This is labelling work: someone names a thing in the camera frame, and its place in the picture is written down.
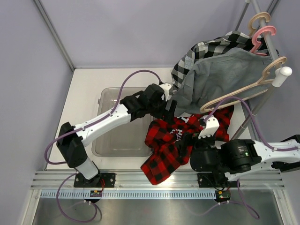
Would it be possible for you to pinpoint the grey shirt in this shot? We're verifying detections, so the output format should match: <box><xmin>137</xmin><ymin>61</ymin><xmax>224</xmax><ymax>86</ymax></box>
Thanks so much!
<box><xmin>172</xmin><ymin>48</ymin><xmax>275</xmax><ymax>116</ymax></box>

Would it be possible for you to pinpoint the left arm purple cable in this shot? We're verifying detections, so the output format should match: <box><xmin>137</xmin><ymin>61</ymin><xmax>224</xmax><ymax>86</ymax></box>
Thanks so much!
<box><xmin>44</xmin><ymin>69</ymin><xmax>165</xmax><ymax>222</ymax></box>

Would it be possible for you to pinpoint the pink plastic hanger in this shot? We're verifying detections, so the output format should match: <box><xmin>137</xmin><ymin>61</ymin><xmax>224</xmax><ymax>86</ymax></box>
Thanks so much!
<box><xmin>250</xmin><ymin>25</ymin><xmax>277</xmax><ymax>56</ymax></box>

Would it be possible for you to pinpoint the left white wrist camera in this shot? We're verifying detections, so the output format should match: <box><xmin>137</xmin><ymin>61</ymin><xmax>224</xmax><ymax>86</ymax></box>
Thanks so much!
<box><xmin>159</xmin><ymin>82</ymin><xmax>173</xmax><ymax>97</ymax></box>

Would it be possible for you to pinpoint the clear plastic bin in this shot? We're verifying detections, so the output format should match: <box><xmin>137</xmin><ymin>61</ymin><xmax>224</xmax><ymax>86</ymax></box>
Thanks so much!
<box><xmin>92</xmin><ymin>87</ymin><xmax>153</xmax><ymax>157</ymax></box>

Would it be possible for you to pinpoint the beige wooden hanger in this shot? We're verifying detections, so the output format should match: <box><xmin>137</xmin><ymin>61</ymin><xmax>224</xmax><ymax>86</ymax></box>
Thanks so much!
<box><xmin>200</xmin><ymin>56</ymin><xmax>287</xmax><ymax>113</ymax></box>

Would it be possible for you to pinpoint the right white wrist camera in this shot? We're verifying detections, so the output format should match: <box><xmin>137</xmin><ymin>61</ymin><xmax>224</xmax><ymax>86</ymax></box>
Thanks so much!
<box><xmin>198</xmin><ymin>115</ymin><xmax>219</xmax><ymax>139</ymax></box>

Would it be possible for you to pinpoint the aluminium mounting rail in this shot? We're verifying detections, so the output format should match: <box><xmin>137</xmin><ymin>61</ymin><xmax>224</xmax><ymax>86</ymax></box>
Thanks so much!
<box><xmin>30</xmin><ymin>167</ymin><xmax>285</xmax><ymax>190</ymax></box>

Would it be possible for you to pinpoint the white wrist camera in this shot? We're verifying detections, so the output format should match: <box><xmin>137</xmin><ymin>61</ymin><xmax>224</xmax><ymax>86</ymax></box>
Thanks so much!
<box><xmin>198</xmin><ymin>115</ymin><xmax>219</xmax><ymax>139</ymax></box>
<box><xmin>159</xmin><ymin>82</ymin><xmax>173</xmax><ymax>97</ymax></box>

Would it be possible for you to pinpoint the black white plaid shirt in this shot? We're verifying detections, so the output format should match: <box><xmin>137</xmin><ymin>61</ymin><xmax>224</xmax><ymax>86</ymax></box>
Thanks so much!
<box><xmin>171</xmin><ymin>31</ymin><xmax>272</xmax><ymax>95</ymax></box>

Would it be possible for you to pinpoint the white slotted cable duct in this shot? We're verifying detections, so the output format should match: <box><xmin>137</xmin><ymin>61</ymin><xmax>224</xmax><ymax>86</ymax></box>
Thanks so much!
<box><xmin>40</xmin><ymin>190</ymin><xmax>216</xmax><ymax>200</ymax></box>

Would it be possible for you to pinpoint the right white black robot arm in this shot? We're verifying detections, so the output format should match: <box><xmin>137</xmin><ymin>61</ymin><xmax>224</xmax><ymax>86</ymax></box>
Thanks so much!
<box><xmin>175</xmin><ymin>134</ymin><xmax>300</xmax><ymax>190</ymax></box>

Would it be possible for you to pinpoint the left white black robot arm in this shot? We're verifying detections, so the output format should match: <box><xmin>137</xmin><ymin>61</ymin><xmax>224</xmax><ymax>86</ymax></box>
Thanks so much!
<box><xmin>56</xmin><ymin>83</ymin><xmax>177</xmax><ymax>187</ymax></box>

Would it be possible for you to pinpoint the red black plaid shirt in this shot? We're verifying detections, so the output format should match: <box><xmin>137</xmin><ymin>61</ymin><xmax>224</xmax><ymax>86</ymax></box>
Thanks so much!
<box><xmin>140</xmin><ymin>105</ymin><xmax>235</xmax><ymax>186</ymax></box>

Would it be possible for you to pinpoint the silver clothes rack pole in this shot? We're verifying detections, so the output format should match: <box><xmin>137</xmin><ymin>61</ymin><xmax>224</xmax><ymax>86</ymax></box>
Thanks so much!
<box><xmin>231</xmin><ymin>0</ymin><xmax>293</xmax><ymax>141</ymax></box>

